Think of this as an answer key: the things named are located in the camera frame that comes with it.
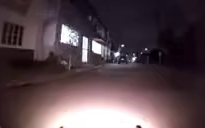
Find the street lamp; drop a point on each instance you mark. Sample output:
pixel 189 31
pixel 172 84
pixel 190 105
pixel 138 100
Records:
pixel 122 45

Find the building with lit windows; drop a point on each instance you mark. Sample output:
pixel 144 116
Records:
pixel 80 36

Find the grey asphalt road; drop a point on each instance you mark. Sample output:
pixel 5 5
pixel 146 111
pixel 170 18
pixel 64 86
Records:
pixel 123 93

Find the pole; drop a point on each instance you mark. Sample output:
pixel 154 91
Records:
pixel 160 56

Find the pavement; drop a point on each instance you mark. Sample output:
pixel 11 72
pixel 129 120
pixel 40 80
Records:
pixel 40 75

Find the white building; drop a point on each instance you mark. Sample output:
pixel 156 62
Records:
pixel 16 30

